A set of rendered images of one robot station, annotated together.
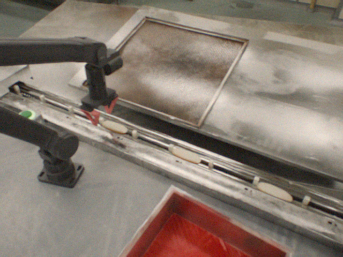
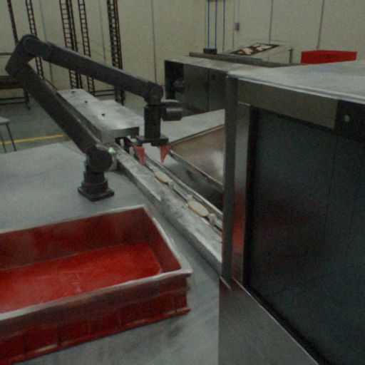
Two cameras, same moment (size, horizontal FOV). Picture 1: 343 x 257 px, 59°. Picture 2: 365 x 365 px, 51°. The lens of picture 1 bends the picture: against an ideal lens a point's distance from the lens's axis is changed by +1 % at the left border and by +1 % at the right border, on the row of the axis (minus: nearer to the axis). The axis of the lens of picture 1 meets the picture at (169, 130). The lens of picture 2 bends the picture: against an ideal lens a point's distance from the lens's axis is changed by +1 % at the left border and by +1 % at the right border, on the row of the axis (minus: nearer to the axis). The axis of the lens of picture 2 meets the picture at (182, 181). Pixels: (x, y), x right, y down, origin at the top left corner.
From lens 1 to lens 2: 0.69 m
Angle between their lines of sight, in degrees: 37
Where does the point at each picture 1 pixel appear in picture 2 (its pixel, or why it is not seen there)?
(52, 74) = not seen: hidden behind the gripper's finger
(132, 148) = (157, 189)
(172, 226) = (132, 247)
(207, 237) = (152, 264)
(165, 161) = (173, 204)
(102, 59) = (155, 98)
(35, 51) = (94, 67)
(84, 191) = (98, 206)
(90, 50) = (145, 85)
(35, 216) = (53, 206)
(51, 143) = (86, 147)
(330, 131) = not seen: outside the picture
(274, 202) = not seen: hidden behind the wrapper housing
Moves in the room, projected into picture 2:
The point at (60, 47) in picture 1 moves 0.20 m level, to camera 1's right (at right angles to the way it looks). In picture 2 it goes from (117, 73) to (168, 78)
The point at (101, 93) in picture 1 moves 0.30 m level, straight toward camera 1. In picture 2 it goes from (151, 132) to (103, 160)
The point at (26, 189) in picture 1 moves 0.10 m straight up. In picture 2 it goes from (65, 192) to (61, 165)
